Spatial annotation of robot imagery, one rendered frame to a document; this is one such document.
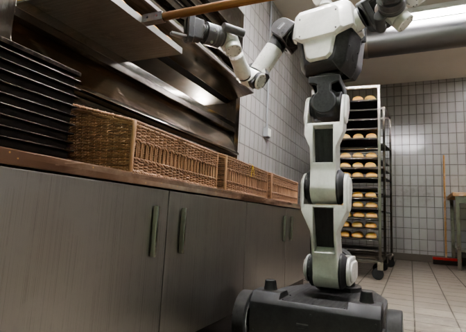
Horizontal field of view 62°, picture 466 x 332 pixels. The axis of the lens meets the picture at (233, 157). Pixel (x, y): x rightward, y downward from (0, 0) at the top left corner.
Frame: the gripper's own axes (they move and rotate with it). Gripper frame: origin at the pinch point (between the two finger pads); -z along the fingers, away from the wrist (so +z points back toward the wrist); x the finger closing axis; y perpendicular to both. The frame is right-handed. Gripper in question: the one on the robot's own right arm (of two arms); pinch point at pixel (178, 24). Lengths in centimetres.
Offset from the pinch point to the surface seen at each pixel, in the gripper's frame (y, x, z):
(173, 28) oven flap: -42.0, 20.2, 13.4
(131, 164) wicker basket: 28, -59, -21
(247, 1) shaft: 30.3, -0.7, 11.8
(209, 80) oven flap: -90, 17, 58
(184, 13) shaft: 10.4, -0.7, -2.1
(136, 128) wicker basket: 26, -48, -20
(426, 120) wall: -195, 79, 464
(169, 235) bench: 22, -78, -6
